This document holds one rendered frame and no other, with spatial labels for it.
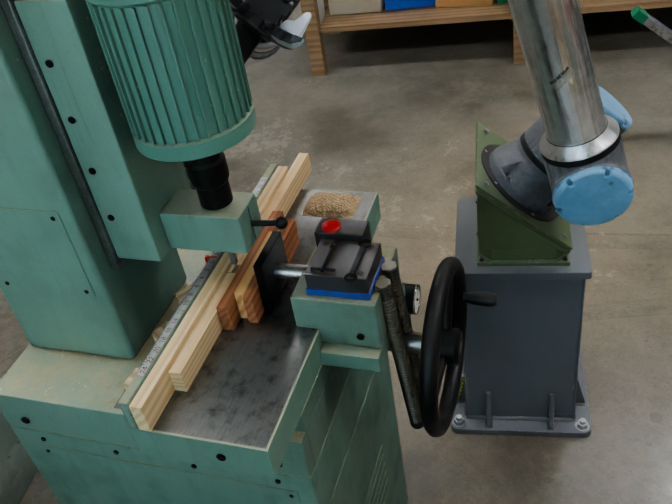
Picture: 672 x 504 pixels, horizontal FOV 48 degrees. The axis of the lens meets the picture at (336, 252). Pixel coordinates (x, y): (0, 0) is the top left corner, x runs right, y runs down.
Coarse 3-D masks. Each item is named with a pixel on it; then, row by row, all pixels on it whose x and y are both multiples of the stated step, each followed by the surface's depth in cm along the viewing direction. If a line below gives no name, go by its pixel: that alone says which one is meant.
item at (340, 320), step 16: (384, 256) 118; (304, 272) 118; (304, 288) 115; (304, 304) 114; (320, 304) 113; (336, 304) 112; (352, 304) 111; (368, 304) 110; (304, 320) 116; (320, 320) 115; (336, 320) 114; (352, 320) 113; (368, 320) 112; (384, 320) 115; (336, 336) 116; (352, 336) 115; (368, 336) 114; (384, 336) 116
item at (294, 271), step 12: (276, 240) 120; (264, 252) 118; (276, 252) 120; (264, 264) 116; (276, 264) 120; (288, 264) 120; (264, 276) 116; (276, 276) 120; (288, 276) 119; (264, 288) 118; (276, 288) 121; (264, 300) 119; (276, 300) 122
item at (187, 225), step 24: (192, 192) 120; (240, 192) 118; (168, 216) 116; (192, 216) 115; (216, 216) 114; (240, 216) 113; (168, 240) 120; (192, 240) 118; (216, 240) 117; (240, 240) 115
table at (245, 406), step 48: (336, 192) 145; (288, 288) 125; (240, 336) 117; (288, 336) 116; (192, 384) 111; (240, 384) 109; (288, 384) 108; (144, 432) 105; (192, 432) 104; (240, 432) 103; (288, 432) 106
